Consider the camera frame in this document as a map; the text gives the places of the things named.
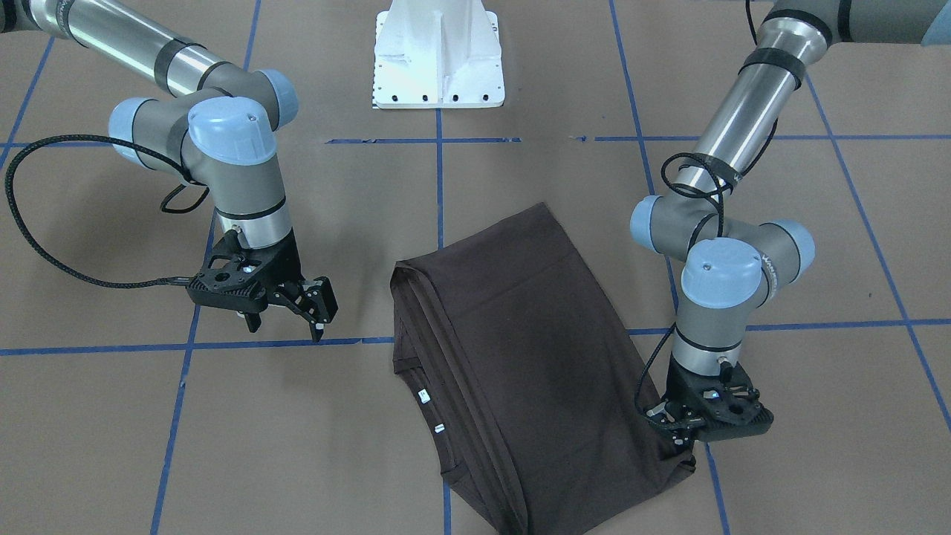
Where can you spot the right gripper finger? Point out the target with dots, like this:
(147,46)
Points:
(293,299)
(320,301)

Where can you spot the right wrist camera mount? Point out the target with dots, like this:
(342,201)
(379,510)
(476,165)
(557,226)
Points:
(229,281)

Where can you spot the white column pedestal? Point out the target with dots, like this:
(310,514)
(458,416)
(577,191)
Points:
(437,54)

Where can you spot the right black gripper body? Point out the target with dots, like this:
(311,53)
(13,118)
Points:
(288,260)

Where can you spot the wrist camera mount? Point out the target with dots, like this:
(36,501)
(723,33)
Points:
(229,281)
(731,409)

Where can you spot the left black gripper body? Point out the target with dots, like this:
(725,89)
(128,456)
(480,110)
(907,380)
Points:
(674,386)

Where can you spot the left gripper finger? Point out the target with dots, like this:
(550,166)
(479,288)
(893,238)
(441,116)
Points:
(669,419)
(684,440)

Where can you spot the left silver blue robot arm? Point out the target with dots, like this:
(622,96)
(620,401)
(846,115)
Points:
(732,267)

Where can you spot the brown t-shirt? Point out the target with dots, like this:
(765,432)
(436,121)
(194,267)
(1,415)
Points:
(528,380)

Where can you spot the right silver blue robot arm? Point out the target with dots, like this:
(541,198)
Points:
(216,132)

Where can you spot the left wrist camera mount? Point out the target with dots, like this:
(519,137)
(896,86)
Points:
(731,409)

